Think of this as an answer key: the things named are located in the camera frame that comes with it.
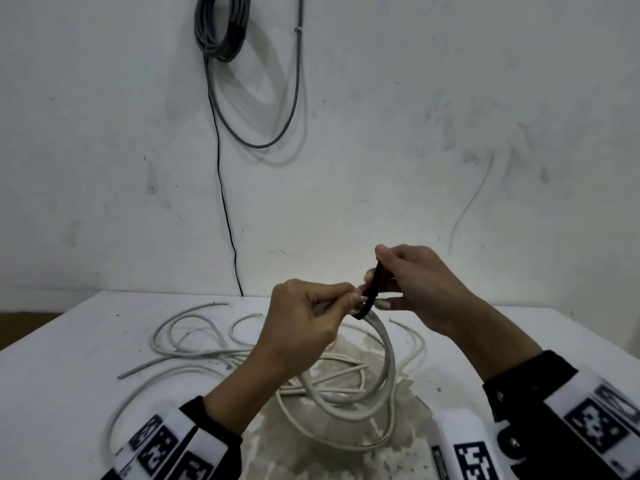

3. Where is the black wrist strap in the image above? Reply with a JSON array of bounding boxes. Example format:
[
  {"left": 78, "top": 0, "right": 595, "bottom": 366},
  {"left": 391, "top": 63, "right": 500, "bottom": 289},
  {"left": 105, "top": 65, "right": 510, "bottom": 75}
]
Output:
[
  {"left": 102, "top": 396, "right": 243, "bottom": 480},
  {"left": 482, "top": 350, "right": 640, "bottom": 480}
]

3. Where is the thick white cable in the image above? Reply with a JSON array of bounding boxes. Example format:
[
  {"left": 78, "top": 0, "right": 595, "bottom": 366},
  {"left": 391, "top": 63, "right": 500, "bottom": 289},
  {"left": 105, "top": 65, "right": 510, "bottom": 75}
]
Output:
[{"left": 299, "top": 299, "right": 399, "bottom": 423}]

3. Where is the black right wrist strap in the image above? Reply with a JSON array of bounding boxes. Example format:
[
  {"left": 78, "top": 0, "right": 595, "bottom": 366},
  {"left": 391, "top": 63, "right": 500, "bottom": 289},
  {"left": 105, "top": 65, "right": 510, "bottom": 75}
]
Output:
[{"left": 482, "top": 350, "right": 640, "bottom": 480}]

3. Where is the thin black wall wire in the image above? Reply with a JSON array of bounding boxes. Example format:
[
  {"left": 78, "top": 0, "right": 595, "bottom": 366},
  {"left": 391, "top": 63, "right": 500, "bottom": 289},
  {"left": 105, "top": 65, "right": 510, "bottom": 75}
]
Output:
[{"left": 206, "top": 54, "right": 245, "bottom": 297}]

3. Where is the person's right forearm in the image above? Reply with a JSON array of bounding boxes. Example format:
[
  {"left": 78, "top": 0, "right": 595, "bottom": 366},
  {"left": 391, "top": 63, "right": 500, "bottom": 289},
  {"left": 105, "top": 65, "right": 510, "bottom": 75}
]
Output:
[{"left": 439, "top": 294, "right": 543, "bottom": 383}]

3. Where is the grey coiled wall cable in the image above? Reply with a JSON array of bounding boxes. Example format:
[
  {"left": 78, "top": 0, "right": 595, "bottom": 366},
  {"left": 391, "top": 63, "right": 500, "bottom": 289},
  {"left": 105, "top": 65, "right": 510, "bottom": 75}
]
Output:
[{"left": 193, "top": 0, "right": 306, "bottom": 149}]

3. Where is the person's left hand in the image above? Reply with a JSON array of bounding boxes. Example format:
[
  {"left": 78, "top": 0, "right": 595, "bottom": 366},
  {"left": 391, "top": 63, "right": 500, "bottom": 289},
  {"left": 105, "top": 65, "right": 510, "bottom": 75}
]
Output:
[{"left": 259, "top": 278, "right": 369, "bottom": 383}]

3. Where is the person's left forearm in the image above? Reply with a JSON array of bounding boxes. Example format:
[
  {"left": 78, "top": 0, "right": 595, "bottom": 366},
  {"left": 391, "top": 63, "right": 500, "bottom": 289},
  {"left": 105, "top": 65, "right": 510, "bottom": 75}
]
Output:
[{"left": 202, "top": 344, "right": 301, "bottom": 435}]

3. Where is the black left wrist strap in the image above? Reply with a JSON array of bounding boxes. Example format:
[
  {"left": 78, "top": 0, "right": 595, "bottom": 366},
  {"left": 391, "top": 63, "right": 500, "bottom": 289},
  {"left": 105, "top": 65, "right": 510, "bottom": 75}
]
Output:
[{"left": 102, "top": 396, "right": 243, "bottom": 480}]

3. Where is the black cable tie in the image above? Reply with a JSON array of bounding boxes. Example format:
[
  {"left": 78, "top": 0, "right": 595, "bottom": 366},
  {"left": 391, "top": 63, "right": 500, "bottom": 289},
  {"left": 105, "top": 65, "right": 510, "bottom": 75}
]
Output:
[{"left": 352, "top": 262, "right": 386, "bottom": 321}]

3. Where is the person's right hand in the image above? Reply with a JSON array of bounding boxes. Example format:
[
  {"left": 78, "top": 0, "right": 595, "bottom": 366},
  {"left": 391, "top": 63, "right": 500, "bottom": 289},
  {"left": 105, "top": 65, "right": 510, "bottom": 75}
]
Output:
[{"left": 363, "top": 243, "right": 481, "bottom": 341}]

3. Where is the tangle of white cables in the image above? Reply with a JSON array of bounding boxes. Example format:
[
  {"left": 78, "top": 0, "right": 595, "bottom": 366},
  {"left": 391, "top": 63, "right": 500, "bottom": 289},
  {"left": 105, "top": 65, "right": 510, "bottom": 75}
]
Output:
[{"left": 105, "top": 302, "right": 429, "bottom": 453}]

